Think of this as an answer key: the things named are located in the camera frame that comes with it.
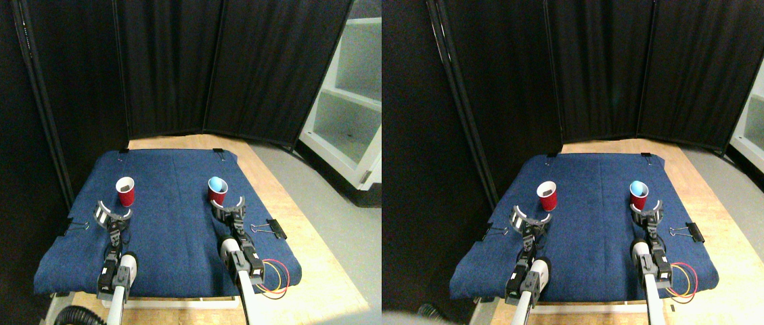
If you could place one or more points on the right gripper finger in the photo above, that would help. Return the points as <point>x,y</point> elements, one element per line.
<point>219,215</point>
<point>241,208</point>
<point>658,210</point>
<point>637,215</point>

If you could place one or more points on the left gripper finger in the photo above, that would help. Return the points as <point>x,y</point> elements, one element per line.
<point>101,215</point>
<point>518,219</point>
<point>540,222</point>
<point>123,218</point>

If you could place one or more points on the red cup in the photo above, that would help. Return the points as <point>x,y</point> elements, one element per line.
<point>547,202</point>
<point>639,201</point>
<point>218,196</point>
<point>126,198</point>

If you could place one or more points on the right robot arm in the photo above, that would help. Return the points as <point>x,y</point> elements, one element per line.
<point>652,274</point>
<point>243,271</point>

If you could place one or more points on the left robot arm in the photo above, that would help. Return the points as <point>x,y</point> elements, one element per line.
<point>532,281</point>
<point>121,277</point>

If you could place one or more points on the dark blue cloth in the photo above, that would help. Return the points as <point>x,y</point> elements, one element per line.
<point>591,237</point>
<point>172,230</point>

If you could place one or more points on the black curtain stand pole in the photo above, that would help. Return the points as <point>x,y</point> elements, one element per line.
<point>456,108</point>
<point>43,108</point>

